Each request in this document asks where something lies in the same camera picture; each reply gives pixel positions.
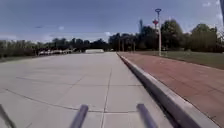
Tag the low white structure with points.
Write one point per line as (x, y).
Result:
(94, 51)

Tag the lamp pole with sign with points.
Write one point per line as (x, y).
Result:
(159, 36)

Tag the red brick path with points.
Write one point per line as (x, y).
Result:
(193, 80)

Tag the grass strip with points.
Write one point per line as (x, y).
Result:
(206, 59)

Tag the row of parked vehicles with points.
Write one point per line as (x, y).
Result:
(55, 52)

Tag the grey concrete kerb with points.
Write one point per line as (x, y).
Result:
(173, 104)

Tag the robot's own part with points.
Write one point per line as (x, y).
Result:
(145, 116)
(79, 116)

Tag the row of trees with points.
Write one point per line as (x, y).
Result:
(173, 36)

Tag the distant tower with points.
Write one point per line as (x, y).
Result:
(140, 25)

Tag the pale concrete slab pavement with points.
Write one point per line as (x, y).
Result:
(66, 80)

